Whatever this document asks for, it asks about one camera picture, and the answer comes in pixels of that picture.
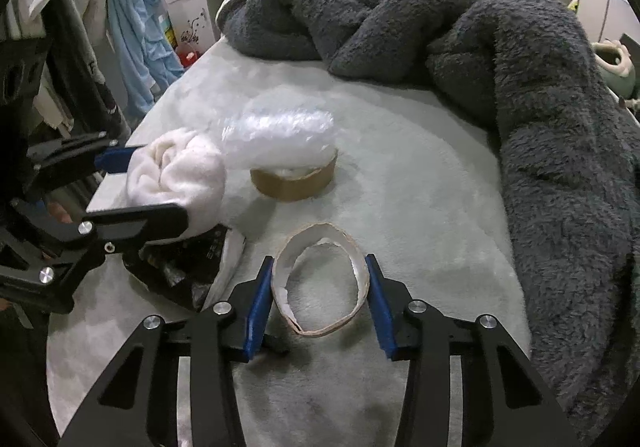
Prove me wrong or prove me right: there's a dark grey fleece blanket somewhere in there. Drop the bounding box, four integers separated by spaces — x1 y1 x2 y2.
220 0 640 443

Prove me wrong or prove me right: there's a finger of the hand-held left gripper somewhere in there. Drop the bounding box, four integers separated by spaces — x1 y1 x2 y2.
25 130 148 198
0 201 190 315

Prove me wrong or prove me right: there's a cardboard ring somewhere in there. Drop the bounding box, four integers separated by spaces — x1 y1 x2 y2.
270 222 373 339

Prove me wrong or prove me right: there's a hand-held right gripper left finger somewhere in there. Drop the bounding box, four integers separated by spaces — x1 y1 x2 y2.
57 254 291 447

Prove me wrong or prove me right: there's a dark hanging garment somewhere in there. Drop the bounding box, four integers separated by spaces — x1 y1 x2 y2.
45 0 133 143

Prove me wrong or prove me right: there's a person's left hand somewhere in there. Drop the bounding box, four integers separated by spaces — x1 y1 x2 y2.
47 201 73 224

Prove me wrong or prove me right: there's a white fluffy towel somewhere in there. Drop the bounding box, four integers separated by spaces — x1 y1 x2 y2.
125 127 228 235

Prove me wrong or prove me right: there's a clear bubble wrap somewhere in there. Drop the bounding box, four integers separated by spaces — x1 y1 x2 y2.
220 94 336 173

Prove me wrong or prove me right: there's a brown tape roll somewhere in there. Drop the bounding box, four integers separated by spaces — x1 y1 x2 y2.
249 150 338 202

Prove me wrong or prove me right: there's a bed with pale green sheet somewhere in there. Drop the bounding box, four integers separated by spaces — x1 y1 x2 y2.
45 0 640 447

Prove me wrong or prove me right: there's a red container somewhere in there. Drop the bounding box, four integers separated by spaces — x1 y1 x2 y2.
175 44 201 70

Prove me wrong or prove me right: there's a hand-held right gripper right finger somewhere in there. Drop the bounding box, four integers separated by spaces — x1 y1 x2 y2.
366 253 583 447

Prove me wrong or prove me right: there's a white green pet bed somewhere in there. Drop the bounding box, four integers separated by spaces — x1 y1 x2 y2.
592 40 640 98

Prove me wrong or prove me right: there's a light blue hanging towel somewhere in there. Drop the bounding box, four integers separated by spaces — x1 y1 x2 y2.
107 0 186 118

